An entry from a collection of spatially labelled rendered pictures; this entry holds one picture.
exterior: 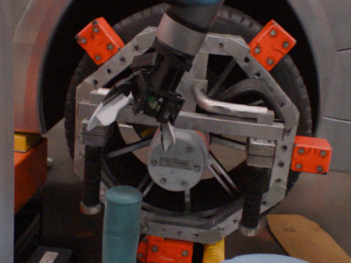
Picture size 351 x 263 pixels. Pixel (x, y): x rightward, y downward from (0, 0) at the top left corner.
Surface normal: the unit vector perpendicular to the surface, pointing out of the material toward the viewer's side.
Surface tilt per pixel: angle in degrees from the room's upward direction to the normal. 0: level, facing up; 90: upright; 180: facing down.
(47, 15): 90
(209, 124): 90
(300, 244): 2
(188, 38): 100
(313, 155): 90
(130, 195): 0
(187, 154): 90
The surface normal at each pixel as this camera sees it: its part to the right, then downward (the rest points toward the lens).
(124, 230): 0.23, 0.33
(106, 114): -0.51, -0.66
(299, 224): 0.15, -0.85
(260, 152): -0.10, 0.31
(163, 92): 0.24, 0.52
